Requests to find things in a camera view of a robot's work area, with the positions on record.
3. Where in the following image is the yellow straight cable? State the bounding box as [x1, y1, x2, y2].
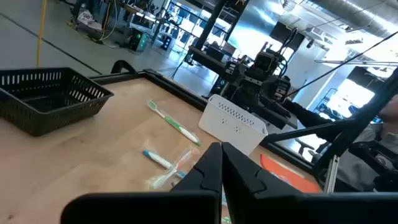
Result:
[35, 0, 49, 68]

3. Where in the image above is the orange toothbrush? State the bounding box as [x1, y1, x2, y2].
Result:
[145, 146, 201, 192]

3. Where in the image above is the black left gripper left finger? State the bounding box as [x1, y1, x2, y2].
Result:
[60, 142, 223, 224]

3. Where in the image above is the blue toothbrush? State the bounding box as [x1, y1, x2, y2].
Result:
[142, 149, 188, 179]

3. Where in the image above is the white perforated plastic basket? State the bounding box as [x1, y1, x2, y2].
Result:
[198, 93, 269, 157]

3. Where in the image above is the black slotted plastic basket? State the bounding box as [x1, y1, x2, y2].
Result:
[0, 67, 114, 138]

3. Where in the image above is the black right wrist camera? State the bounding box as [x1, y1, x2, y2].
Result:
[253, 51, 280, 75]

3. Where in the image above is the silver aluminium bracket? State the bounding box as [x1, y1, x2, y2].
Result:
[322, 154, 340, 194]

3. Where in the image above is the orange flat plastic lid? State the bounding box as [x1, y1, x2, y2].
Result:
[260, 153, 322, 194]

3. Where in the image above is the black computer tower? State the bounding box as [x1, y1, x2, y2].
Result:
[127, 27, 150, 53]

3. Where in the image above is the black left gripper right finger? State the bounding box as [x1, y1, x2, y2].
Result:
[222, 142, 398, 224]

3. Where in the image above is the green toothbrush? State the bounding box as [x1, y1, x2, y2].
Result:
[147, 99, 202, 147]

